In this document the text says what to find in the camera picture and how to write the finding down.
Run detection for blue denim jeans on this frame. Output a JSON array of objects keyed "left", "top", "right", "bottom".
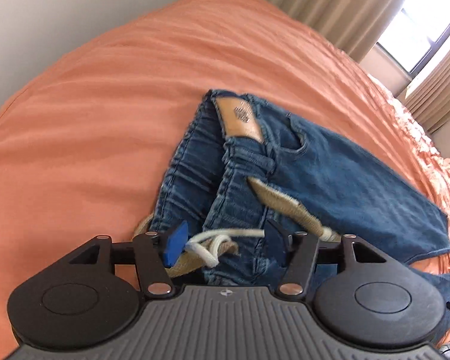
[{"left": 133, "top": 88, "right": 450, "bottom": 346}]

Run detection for bright window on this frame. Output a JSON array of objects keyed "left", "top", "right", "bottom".
[{"left": 378, "top": 0, "right": 450, "bottom": 77}]

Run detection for orange bed sheet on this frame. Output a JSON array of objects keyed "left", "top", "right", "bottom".
[{"left": 0, "top": 0, "right": 450, "bottom": 359}]

